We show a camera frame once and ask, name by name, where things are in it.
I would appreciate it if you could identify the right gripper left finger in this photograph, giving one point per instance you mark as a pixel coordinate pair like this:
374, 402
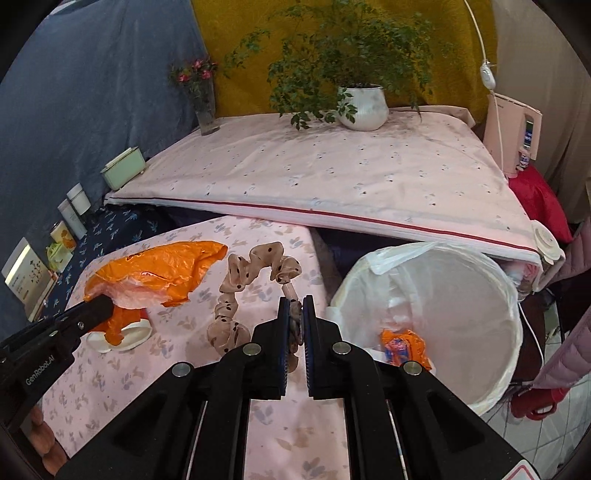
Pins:
191, 423

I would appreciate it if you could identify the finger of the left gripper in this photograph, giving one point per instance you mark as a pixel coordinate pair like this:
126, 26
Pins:
85, 316

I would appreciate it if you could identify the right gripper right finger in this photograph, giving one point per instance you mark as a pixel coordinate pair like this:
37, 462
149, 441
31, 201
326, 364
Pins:
401, 421

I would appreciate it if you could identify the orange blue snack wrapper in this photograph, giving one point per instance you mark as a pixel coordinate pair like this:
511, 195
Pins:
401, 347

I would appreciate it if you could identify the orange plastic bag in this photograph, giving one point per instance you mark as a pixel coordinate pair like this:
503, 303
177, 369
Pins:
160, 276

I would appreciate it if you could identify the trash bin with white bag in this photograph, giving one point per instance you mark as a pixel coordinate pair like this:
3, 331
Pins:
458, 300

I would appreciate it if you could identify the operator hand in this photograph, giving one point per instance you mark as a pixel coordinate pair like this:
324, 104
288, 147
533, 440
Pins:
43, 440

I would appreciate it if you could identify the small green white box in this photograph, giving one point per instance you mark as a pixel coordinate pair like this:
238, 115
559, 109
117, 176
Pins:
58, 257

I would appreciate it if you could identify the white card sign stand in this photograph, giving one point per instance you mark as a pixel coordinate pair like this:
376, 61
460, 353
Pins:
28, 278

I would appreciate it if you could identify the orange patterned tin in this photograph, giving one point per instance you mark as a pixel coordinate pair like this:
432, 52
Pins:
61, 234

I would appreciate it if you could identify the pink rabbit print tablecloth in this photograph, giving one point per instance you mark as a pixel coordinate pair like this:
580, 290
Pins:
294, 438

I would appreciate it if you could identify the navy floral cloth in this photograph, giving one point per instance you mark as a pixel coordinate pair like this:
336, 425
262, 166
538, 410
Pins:
110, 229

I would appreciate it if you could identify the tall white bottle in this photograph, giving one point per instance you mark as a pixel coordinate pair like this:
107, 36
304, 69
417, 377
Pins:
72, 219

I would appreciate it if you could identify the white cylindrical jar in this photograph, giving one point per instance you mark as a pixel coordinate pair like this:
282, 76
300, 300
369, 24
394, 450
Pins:
79, 200

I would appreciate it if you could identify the mint green tissue box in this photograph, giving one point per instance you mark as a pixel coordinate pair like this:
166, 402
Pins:
123, 168

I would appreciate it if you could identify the pink quilted jacket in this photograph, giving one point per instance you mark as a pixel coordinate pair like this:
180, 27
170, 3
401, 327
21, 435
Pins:
570, 288

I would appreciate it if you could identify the pink dotted cushion mat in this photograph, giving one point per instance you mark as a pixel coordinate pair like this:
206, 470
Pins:
421, 176

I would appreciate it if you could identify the red bag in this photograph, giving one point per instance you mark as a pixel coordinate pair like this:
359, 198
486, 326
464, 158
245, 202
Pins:
541, 203

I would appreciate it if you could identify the glass vase with flowers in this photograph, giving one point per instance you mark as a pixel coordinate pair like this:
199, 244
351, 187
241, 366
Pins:
195, 78

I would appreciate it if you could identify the pink appliance box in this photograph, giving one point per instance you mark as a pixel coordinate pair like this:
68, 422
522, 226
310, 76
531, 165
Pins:
512, 134

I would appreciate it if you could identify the green plant in white pot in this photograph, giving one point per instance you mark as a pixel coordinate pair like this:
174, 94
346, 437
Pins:
333, 47

